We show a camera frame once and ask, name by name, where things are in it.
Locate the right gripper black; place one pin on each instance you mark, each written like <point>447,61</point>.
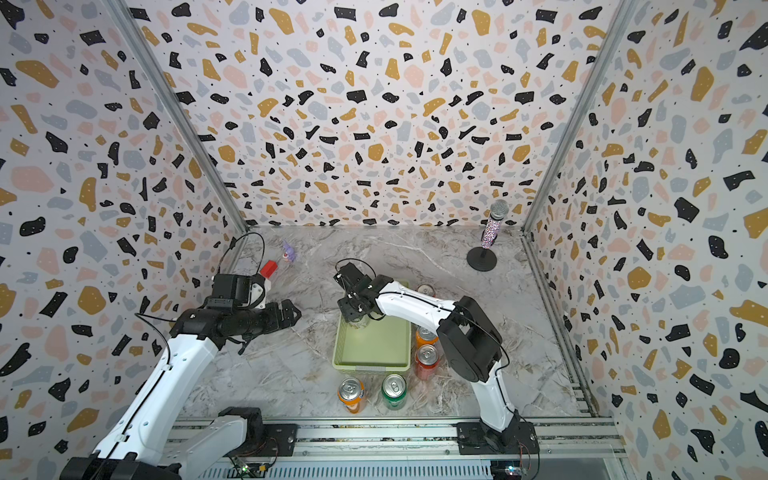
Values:
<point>344,308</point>

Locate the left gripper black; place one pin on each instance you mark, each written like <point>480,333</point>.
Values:
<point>275,322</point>

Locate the red cola can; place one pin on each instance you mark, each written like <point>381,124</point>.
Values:
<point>426,361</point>
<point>426,289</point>

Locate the orange Fanta can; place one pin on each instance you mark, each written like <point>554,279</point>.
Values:
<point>424,336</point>
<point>351,393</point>

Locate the green Sprite can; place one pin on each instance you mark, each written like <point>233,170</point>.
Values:
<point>394,391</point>

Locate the green herbal tea can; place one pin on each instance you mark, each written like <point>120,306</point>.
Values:
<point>359,323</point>

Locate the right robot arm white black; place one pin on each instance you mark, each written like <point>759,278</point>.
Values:
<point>472,346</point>

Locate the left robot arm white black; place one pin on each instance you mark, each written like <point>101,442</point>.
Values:
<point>134,447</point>

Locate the light green perforated plastic basket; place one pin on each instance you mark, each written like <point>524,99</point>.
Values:
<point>382,346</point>

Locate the red small toy block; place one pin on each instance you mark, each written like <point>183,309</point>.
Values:
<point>268,269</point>

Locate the purple small toy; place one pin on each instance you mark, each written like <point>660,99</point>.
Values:
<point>289,253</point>

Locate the glitter microphone on black stand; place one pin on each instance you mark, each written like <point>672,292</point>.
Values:
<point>482,258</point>

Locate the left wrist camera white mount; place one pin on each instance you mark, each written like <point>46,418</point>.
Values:
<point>237,292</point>

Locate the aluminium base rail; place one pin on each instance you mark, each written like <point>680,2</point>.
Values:
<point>428,448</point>

